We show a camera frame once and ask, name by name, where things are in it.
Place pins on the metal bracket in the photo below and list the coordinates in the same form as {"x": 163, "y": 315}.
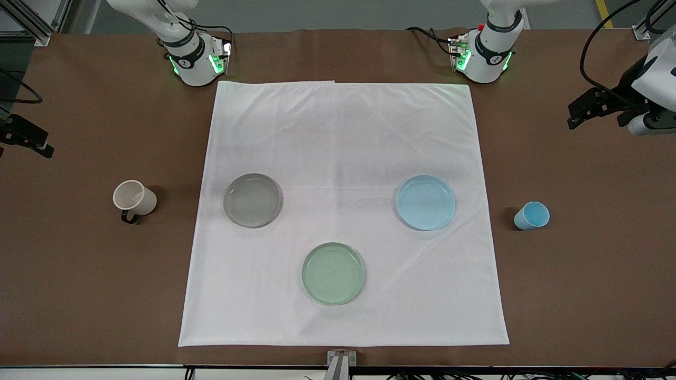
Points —
{"x": 341, "y": 361}

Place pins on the aluminium frame profile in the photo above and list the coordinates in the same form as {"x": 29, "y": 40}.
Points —
{"x": 641, "y": 32}
{"x": 31, "y": 26}

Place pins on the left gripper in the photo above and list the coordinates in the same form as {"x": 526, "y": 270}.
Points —
{"x": 625, "y": 95}

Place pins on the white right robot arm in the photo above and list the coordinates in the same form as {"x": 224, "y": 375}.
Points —
{"x": 193, "y": 68}

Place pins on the white table cloth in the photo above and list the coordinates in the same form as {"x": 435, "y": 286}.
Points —
{"x": 343, "y": 148}

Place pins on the table edge rail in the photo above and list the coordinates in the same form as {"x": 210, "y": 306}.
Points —
{"x": 105, "y": 372}

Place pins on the gray plate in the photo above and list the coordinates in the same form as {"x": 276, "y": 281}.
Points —
{"x": 252, "y": 200}

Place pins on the blue cup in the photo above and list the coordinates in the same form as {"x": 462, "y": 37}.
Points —
{"x": 532, "y": 215}

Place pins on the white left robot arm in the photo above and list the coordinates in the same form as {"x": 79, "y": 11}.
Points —
{"x": 483, "y": 63}

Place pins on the blue plate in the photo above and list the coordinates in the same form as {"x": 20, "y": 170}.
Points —
{"x": 425, "y": 203}

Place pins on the green plate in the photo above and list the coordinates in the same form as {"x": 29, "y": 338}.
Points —
{"x": 333, "y": 273}

